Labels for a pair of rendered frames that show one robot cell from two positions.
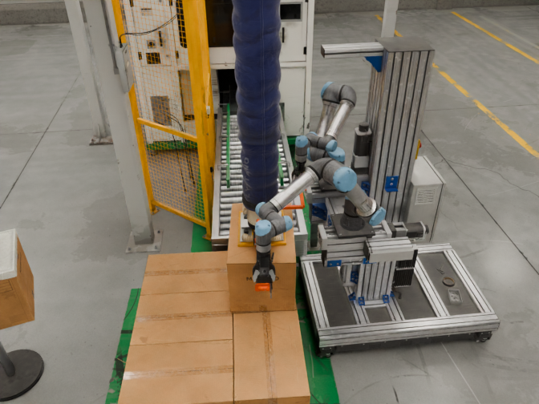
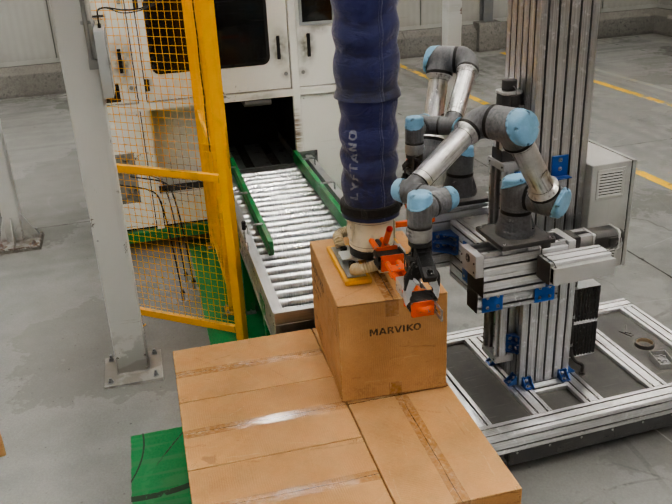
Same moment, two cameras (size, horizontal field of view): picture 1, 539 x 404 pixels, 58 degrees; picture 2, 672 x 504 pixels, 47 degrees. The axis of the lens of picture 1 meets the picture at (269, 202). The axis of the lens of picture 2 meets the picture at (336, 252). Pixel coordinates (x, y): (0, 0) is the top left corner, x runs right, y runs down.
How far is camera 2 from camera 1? 0.94 m
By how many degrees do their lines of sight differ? 14
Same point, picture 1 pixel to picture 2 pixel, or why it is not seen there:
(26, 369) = not seen: outside the picture
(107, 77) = (76, 76)
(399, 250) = (595, 260)
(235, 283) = (351, 344)
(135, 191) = (121, 273)
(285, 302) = (430, 372)
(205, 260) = (273, 346)
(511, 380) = not seen: outside the picture
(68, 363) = not seen: outside the picture
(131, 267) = (122, 406)
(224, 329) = (342, 426)
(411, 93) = (577, 18)
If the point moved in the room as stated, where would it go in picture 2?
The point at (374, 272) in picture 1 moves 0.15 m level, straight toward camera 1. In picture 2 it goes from (542, 328) to (548, 346)
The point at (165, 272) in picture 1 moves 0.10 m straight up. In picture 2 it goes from (211, 368) to (208, 347)
